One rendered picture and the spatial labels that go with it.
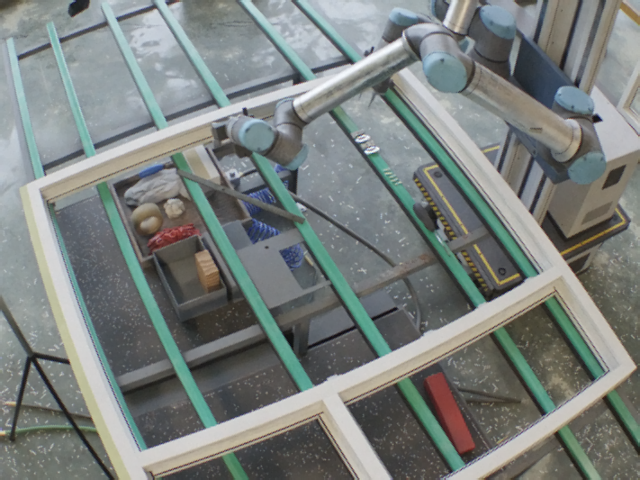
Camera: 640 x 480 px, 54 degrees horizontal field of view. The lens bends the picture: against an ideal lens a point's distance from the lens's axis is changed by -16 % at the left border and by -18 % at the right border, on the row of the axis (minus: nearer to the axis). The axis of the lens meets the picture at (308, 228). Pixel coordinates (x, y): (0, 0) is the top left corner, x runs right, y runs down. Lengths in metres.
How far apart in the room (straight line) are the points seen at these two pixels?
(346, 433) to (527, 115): 1.01
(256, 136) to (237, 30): 2.35
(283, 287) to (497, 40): 1.18
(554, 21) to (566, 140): 0.60
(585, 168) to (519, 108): 0.33
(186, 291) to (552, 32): 1.61
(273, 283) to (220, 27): 2.57
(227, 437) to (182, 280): 0.80
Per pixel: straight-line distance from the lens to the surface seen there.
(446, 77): 1.91
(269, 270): 2.14
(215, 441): 1.80
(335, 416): 1.83
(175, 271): 2.47
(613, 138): 2.93
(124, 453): 1.81
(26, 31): 4.88
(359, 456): 1.79
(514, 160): 3.08
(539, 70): 2.63
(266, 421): 1.82
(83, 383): 1.92
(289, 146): 2.14
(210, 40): 4.32
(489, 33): 2.59
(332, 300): 2.12
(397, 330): 2.37
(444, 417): 2.21
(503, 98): 2.01
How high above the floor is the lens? 2.62
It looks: 52 degrees down
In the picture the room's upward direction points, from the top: 4 degrees clockwise
